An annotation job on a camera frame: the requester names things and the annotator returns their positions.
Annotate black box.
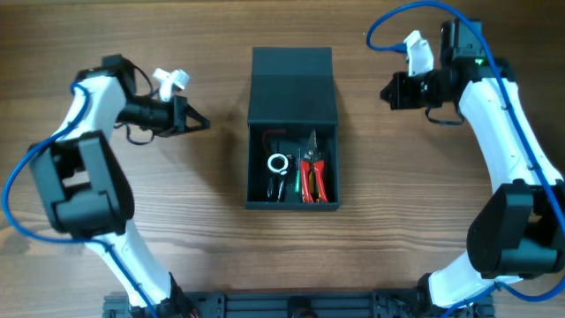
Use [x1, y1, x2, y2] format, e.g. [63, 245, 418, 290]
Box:
[245, 47, 339, 211]

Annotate black tape measure red strap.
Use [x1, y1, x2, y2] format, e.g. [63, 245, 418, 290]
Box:
[261, 128, 298, 177]

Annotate silver L-shaped socket wrench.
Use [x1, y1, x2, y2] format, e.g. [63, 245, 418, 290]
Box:
[277, 155, 294, 202]

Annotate black red screwdriver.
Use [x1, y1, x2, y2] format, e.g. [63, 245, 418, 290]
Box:
[267, 174, 276, 201]

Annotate red handled snips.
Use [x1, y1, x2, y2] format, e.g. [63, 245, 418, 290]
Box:
[299, 130, 328, 203]

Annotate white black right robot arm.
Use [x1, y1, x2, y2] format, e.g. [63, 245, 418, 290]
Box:
[380, 19, 564, 312]

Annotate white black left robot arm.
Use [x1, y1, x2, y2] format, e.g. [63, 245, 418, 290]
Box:
[29, 55, 210, 317]

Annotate green mini screwdriver left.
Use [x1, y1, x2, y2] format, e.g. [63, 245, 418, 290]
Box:
[294, 148, 301, 194]

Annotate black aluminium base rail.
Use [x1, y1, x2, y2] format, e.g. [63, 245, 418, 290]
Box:
[102, 287, 495, 318]

